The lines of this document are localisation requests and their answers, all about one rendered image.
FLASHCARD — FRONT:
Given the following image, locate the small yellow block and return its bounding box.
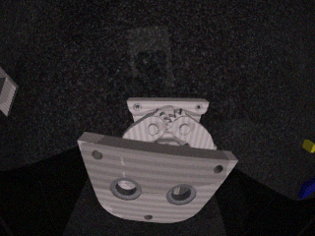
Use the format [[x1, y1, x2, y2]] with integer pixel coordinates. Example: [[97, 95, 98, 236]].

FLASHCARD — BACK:
[[303, 139, 315, 153]]

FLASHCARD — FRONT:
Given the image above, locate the dark blue flat block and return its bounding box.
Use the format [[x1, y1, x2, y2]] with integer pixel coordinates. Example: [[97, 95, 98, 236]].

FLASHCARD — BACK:
[[298, 177, 315, 201]]

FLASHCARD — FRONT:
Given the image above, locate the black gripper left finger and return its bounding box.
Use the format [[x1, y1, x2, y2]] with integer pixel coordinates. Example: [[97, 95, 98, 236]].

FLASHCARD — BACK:
[[0, 147, 88, 236]]

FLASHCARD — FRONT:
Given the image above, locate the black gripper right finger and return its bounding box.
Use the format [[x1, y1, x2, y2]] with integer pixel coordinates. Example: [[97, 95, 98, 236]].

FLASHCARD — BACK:
[[216, 168, 315, 236]]

